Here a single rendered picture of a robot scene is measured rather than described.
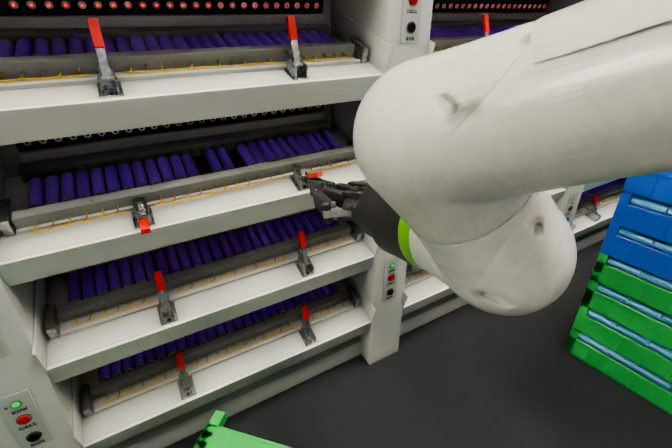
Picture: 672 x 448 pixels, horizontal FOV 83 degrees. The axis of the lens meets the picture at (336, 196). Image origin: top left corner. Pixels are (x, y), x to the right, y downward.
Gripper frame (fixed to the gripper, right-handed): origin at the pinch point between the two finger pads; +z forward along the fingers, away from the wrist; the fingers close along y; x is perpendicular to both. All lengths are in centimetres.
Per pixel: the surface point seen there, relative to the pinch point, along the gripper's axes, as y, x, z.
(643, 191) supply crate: 66, -12, -17
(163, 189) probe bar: -22.8, 3.3, 10.4
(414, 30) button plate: 21.3, 23.8, -0.3
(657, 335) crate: 67, -45, -21
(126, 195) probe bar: -28.1, 3.5, 10.5
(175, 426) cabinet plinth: -30, -48, 22
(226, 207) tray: -14.3, -1.2, 7.3
